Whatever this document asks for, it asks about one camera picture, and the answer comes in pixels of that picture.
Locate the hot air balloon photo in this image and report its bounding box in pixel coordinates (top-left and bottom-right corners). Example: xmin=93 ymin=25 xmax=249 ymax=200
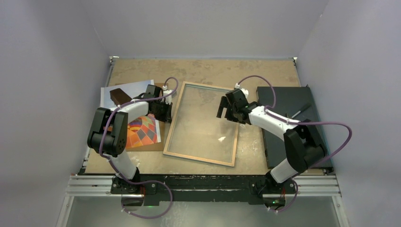
xmin=100 ymin=79 xmax=165 ymax=151

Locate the brown cardboard backing board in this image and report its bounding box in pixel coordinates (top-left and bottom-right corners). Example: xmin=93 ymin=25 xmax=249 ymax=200
xmin=125 ymin=82 xmax=170 ymax=152

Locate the clear acrylic glazing sheet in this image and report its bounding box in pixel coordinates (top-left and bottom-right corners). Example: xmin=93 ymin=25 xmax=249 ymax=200
xmin=167 ymin=85 xmax=239 ymax=164

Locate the blue wooden picture frame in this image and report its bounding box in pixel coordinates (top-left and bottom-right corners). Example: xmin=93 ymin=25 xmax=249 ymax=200
xmin=163 ymin=81 xmax=244 ymax=167

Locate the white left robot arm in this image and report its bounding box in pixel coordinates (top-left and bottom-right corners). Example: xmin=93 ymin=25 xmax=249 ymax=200
xmin=87 ymin=85 xmax=176 ymax=193

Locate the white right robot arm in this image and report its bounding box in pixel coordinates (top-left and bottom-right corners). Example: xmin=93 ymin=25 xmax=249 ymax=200
xmin=217 ymin=88 xmax=327 ymax=192

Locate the dark green flat box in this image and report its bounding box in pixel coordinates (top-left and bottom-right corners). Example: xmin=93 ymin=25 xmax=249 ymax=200
xmin=256 ymin=86 xmax=334 ymax=170

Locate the small black hammer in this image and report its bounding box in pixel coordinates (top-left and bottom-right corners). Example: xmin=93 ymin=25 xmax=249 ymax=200
xmin=285 ymin=103 xmax=311 ymax=119

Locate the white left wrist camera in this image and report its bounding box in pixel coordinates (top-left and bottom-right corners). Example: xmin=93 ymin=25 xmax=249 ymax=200
xmin=162 ymin=85 xmax=176 ymax=104

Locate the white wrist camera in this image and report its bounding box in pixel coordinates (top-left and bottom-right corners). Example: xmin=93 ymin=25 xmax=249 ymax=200
xmin=162 ymin=85 xmax=176 ymax=104
xmin=234 ymin=83 xmax=249 ymax=98

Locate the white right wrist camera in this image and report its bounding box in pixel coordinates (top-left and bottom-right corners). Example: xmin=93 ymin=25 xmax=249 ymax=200
xmin=234 ymin=83 xmax=249 ymax=98

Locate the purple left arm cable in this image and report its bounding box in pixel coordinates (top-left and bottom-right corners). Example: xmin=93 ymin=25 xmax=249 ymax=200
xmin=99 ymin=77 xmax=180 ymax=219

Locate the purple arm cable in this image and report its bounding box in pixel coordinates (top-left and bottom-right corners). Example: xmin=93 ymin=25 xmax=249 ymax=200
xmin=236 ymin=75 xmax=353 ymax=214
xmin=99 ymin=77 xmax=180 ymax=219

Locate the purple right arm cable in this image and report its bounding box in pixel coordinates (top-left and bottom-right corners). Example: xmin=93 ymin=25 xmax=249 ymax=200
xmin=236 ymin=75 xmax=353 ymax=214

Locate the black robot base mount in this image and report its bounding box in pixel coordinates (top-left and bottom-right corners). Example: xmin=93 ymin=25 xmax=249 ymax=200
xmin=111 ymin=174 xmax=296 ymax=207

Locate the aluminium front rail frame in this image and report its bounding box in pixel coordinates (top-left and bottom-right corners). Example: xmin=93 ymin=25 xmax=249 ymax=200
xmin=56 ymin=175 xmax=349 ymax=227

